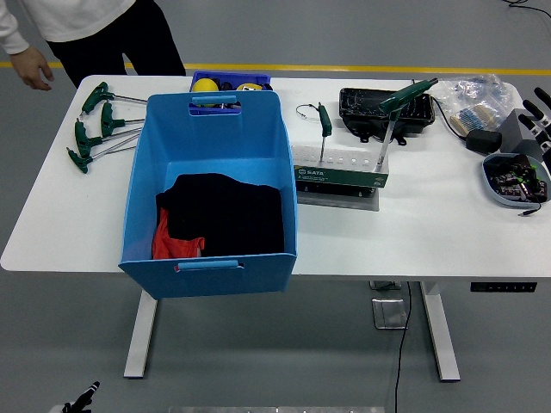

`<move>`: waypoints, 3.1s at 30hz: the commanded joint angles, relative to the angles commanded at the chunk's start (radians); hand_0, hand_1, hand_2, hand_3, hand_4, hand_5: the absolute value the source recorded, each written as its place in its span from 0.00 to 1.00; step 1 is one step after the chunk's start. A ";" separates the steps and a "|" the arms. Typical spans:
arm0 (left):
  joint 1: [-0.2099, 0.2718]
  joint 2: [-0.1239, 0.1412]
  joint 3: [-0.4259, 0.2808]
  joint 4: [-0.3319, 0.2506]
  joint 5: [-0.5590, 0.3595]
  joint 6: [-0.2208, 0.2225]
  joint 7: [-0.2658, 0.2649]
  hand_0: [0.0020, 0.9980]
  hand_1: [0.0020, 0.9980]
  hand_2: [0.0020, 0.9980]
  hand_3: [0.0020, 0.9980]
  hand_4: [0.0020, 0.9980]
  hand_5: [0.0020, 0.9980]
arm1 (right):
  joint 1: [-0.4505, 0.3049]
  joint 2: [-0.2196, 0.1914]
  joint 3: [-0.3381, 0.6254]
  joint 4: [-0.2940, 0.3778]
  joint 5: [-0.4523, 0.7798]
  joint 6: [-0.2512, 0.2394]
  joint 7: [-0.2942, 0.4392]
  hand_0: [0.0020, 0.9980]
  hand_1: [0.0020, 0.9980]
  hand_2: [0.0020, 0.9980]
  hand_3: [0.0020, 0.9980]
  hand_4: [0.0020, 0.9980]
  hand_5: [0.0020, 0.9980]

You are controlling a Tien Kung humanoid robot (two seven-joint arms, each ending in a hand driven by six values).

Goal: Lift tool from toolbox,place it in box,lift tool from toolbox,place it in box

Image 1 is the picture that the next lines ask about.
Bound person's right hand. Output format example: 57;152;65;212
10;45;56;91

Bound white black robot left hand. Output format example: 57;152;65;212
50;380;101;413

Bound thin green T-handle wrench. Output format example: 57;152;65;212
316;102;334;167

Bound green grey wrench holder stand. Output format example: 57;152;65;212
291;145;391;212

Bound large green T-handle wrench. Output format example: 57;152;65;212
375;77;439;174

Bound large blue plastic box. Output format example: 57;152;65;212
118;89;299;301

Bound grey square box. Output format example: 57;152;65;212
498;108;551;163

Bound person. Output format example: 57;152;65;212
0;0;187;91

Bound white table leg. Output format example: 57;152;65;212
123;288;159;379
419;281;461;383

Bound orange cloth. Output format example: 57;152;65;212
152;207;207;261

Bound yellow ball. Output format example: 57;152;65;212
191;77;221;94

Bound small dark blue bin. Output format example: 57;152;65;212
189;71;273;117

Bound black cloth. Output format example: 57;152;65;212
155;172;286;258

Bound metal floor plate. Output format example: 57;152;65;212
371;298;409;330

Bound black plastic tray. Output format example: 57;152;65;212
338;87;436;146

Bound black table control panel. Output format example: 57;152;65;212
469;281;538;293

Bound resistor tape bundle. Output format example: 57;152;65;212
449;104;492;135

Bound clear plastic bag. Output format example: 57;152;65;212
431;72;517;139

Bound light blue bowl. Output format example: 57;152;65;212
480;152;551;209

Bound black power adapter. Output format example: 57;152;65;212
465;128;503;155

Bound dark electronic parts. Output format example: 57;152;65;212
490;154;548;202

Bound green T-handle hex wrench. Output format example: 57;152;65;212
65;145;139;175
100;102;146;139
73;119;144;158
79;81;149;116

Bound thin wire loop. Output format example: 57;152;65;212
295;104;322;122

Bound black floor cable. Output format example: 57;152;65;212
393;281;413;413

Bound black adapter cable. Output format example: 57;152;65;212
412;78;469;140

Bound black looped cable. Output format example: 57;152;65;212
501;0;551;21

